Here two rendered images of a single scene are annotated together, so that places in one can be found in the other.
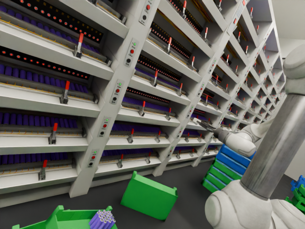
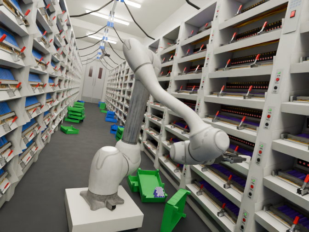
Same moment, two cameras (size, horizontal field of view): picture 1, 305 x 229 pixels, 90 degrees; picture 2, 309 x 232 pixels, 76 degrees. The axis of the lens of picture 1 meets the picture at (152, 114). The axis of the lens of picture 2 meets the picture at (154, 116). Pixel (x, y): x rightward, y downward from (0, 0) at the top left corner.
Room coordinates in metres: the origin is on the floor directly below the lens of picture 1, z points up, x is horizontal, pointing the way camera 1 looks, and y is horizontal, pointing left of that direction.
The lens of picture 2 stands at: (1.21, -1.47, 0.84)
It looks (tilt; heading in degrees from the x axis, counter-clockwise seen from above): 5 degrees down; 118
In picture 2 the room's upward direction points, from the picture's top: 11 degrees clockwise
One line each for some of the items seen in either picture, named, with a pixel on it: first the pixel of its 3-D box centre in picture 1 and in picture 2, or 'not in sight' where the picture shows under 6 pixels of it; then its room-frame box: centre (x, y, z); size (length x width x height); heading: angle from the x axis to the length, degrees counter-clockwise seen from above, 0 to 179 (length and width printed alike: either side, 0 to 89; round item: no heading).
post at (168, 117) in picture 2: not in sight; (175, 97); (0.29, 0.75, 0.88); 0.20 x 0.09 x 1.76; 47
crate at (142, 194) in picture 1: (149, 196); (176, 210); (0.84, -0.19, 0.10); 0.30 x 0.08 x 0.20; 92
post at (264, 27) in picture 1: (222, 98); not in sight; (1.83, -0.67, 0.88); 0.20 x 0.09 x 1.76; 47
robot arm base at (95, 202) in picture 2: not in sight; (104, 195); (0.59, -0.68, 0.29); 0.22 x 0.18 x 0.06; 158
